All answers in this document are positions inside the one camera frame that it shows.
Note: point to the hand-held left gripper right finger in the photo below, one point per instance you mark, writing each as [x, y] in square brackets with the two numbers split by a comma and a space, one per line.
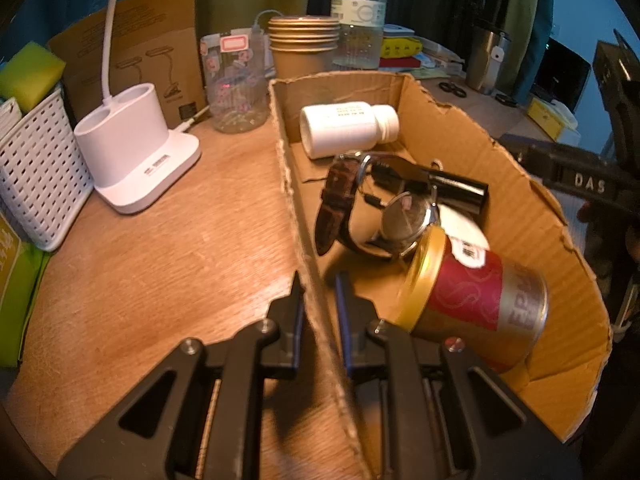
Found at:
[342, 320]

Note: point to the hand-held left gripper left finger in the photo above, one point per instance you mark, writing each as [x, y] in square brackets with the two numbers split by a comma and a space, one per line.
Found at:
[297, 332]

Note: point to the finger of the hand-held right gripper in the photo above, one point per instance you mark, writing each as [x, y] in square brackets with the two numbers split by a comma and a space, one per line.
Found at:
[565, 165]

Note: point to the cardboard box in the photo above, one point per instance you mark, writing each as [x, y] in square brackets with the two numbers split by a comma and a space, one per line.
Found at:
[530, 260]

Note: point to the black rectangular lighter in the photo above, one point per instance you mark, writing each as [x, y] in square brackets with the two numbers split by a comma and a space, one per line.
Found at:
[460, 192]

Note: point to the red and gold tin can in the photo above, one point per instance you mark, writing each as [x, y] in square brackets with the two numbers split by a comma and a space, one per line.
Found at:
[475, 300]

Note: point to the white pill bottle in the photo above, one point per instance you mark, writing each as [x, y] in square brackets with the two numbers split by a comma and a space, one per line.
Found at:
[340, 130]

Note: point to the yellow box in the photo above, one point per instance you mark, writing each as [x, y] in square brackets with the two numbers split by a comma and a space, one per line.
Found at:
[550, 112]

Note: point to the dark laptop screen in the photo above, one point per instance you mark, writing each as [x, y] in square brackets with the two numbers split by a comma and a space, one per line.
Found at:
[565, 75]

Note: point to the hanging green jacket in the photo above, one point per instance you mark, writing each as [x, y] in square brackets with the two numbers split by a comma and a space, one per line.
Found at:
[525, 10]

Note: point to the steel tumbler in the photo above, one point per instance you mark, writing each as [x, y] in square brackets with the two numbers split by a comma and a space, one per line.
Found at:
[487, 60]

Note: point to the black scissors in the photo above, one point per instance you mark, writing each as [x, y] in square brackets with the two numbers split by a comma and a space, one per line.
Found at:
[453, 89]

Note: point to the pile of books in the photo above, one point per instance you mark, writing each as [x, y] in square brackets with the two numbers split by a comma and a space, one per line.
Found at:
[440, 57]

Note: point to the red book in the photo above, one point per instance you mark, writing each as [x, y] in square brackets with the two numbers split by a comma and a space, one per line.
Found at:
[400, 62]

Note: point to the yellow book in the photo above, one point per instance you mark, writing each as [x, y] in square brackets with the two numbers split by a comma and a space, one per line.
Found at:
[400, 47]

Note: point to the white desk lamp base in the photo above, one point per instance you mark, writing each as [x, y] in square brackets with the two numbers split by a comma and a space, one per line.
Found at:
[137, 157]

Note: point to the glass jar with stickers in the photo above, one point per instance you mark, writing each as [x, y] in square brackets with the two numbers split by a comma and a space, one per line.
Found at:
[234, 87]

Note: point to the clear plastic water bottle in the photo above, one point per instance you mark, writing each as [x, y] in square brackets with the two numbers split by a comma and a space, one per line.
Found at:
[359, 15]

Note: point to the stack of gold paper cups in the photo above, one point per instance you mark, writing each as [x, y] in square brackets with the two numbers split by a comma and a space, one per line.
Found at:
[302, 50]

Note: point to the green packet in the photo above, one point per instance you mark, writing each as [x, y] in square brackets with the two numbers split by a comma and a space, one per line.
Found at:
[20, 295]

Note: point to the white woven plastic basket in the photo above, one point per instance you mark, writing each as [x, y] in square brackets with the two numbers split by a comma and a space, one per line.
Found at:
[40, 170]

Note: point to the brown lamp packaging carton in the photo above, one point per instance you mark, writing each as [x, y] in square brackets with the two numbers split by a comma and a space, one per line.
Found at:
[150, 35]

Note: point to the green and yellow sponge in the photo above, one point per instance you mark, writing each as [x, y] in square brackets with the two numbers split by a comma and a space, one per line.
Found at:
[30, 70]

